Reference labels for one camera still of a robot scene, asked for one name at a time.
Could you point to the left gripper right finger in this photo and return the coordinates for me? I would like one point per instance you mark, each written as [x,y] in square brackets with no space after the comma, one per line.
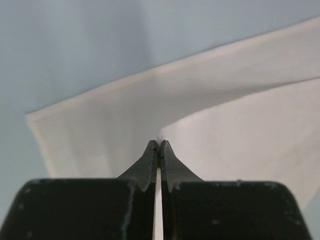
[194,209]

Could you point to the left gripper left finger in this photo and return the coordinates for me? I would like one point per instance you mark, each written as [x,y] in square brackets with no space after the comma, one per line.
[120,208]

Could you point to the white cloth napkin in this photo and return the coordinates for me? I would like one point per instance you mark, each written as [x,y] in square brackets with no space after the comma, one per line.
[249,110]

